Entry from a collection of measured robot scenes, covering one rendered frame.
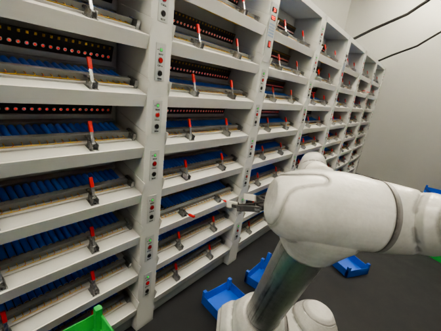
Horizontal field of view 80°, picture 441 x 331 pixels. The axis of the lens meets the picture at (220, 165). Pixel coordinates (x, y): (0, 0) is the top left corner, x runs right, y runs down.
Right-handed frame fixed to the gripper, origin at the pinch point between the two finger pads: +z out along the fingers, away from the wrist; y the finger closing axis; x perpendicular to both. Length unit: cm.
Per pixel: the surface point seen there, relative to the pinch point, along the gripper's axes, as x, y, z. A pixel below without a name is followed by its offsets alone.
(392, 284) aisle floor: -77, 101, -55
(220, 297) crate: -61, 4, 17
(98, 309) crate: -15, -68, 1
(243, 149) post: 20.1, 30.3, 16.3
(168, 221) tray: -7.7, -23.5, 22.0
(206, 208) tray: -8.3, 1.0, 21.0
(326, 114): 39, 170, 14
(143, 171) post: 19.2, -39.7, 14.8
